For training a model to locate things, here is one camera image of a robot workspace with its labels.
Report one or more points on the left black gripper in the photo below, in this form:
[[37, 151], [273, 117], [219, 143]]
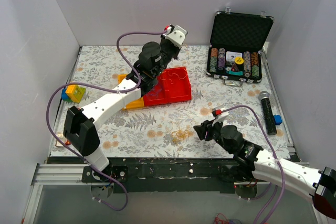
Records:
[[170, 50]]

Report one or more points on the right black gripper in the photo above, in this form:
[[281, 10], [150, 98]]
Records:
[[209, 131]]

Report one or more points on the red plastic bin tray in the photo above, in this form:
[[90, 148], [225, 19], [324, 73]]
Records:
[[173, 87]]

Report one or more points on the yellow plastic bin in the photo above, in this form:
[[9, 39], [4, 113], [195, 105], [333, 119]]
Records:
[[137, 104]]

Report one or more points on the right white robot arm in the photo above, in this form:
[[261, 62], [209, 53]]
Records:
[[315, 185]]

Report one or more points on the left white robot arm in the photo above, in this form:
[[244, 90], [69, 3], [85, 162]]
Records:
[[81, 125]]

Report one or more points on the black microphone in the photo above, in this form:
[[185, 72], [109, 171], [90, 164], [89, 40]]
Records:
[[268, 115]]

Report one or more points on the small blue block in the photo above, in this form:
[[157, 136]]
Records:
[[278, 119]]

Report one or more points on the black poker chip case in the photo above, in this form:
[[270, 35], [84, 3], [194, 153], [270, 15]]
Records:
[[235, 45]]

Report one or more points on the yellow green toy block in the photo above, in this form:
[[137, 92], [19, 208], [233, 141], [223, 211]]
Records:
[[75, 92]]

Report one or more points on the blue toy block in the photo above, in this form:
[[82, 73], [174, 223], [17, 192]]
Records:
[[64, 96]]

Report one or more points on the white red toy figure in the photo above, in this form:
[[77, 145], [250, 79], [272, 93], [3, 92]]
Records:
[[62, 141]]

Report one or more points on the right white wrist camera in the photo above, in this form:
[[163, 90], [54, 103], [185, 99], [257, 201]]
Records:
[[219, 113]]

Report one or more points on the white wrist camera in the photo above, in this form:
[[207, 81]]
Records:
[[176, 35], [219, 113]]

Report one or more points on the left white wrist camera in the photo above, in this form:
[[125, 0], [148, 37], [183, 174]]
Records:
[[176, 35]]

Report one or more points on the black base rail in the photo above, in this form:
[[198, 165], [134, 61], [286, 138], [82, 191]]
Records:
[[138, 175]]

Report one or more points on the aluminium frame rail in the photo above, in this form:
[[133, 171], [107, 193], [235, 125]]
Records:
[[57, 174]]

